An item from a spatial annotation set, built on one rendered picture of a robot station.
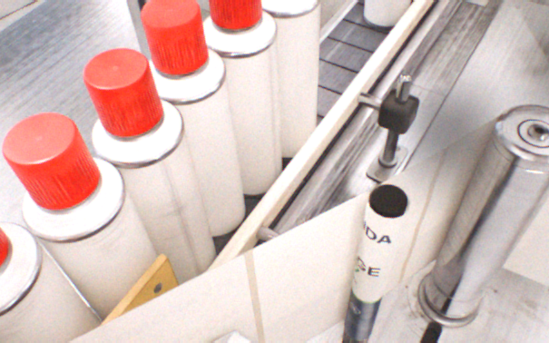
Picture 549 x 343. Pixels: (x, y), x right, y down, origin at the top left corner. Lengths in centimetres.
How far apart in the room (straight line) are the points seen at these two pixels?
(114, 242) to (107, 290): 4
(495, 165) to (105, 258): 20
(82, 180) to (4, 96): 46
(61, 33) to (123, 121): 51
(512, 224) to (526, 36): 39
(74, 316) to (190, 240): 9
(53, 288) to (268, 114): 19
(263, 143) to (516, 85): 29
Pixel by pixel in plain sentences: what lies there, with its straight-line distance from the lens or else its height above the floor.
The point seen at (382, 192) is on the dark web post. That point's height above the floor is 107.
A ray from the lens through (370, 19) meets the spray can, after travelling 63.
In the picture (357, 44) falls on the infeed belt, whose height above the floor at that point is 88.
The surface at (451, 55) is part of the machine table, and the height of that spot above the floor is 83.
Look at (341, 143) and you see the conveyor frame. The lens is 50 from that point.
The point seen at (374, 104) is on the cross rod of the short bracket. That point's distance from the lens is 49.
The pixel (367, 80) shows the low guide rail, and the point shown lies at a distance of 51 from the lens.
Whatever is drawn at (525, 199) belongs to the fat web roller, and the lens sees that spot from 28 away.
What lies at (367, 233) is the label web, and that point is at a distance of 24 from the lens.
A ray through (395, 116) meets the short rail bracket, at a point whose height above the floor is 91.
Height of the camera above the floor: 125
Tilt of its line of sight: 52 degrees down
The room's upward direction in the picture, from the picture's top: 4 degrees counter-clockwise
